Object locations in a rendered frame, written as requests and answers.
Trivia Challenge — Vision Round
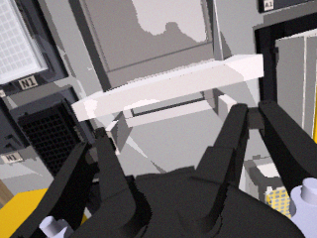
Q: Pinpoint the beige label with h1 text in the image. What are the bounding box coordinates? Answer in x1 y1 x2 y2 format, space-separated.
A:
0 152 24 164

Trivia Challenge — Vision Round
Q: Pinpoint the yellow open-top box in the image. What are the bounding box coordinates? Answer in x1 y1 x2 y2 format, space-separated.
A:
0 188 48 238

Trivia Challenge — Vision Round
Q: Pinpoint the black multi-well plate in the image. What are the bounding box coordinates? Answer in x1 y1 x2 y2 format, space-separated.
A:
17 103 84 178

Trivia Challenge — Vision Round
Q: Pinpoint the grey bench mat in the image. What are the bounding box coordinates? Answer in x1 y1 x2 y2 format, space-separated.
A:
0 0 317 196

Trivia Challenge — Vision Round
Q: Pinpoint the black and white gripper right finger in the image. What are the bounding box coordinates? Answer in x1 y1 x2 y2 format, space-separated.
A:
175 88 317 238

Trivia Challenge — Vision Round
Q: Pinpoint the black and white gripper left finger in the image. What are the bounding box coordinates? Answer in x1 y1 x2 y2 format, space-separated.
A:
9 111 143 238

